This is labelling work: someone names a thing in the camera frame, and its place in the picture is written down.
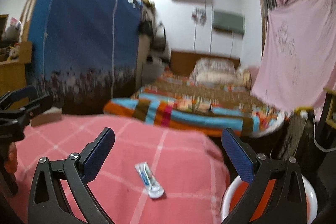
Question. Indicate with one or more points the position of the hanging black grey bag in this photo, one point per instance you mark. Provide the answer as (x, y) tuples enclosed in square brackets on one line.
[(159, 41)]

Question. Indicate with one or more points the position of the orange and white trash bin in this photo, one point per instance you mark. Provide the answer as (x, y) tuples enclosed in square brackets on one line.
[(238, 187)]

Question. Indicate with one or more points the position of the white bedside cabinet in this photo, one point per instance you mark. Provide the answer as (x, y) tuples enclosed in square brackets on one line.
[(151, 72)]

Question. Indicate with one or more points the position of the blue fabric wardrobe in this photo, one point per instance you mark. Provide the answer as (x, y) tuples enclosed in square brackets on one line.
[(84, 52)]

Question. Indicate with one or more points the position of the pink hanging sheet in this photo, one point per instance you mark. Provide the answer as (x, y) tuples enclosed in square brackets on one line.
[(298, 62)]

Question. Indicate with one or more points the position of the green wall cloth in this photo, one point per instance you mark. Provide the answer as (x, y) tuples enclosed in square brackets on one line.
[(229, 22)]

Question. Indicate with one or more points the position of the wooden bed headboard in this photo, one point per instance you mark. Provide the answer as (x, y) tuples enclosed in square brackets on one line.
[(182, 63)]

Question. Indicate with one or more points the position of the floral folded pillow bedding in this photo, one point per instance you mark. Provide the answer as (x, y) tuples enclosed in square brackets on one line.
[(220, 72)]

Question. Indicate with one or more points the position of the white toothpaste tube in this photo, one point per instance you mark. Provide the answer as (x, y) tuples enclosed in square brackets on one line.
[(153, 188)]

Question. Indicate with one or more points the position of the wooden dresser left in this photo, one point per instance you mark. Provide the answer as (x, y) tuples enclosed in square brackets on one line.
[(13, 72)]

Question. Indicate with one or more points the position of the yellow power strip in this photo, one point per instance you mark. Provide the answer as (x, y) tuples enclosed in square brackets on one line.
[(303, 109)]

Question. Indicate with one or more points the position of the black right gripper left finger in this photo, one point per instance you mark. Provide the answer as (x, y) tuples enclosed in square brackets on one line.
[(48, 202)]

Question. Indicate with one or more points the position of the colourful striped bed quilt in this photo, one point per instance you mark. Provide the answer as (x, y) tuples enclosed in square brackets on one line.
[(183, 104)]

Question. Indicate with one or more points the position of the wooden desk shelf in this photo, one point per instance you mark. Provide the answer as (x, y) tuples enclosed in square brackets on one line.
[(328, 109)]

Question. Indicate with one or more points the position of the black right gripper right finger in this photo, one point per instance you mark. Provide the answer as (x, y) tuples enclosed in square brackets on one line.
[(275, 191)]

